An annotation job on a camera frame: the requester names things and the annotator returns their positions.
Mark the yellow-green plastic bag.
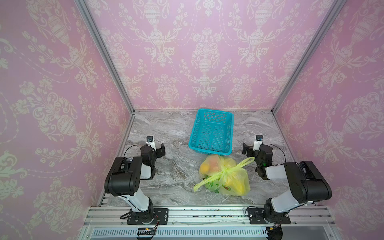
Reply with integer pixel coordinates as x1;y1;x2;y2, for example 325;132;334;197
194;155;255;197

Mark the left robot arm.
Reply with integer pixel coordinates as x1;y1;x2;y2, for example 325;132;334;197
104;144;169;225

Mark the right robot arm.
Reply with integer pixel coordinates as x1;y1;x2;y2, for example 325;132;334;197
242;141;332;225

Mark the teal plastic basket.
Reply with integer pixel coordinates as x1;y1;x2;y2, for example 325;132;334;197
189;109;234;156

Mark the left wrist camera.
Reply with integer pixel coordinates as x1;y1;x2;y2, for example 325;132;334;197
146;136;156;149

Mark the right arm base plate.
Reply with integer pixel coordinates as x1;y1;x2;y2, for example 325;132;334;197
245;207;291;225

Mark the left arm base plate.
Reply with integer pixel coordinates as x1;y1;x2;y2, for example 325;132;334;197
127;208;169;225

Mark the aluminium front rail frame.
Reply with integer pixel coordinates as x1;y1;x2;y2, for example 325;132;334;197
78;205;342;240

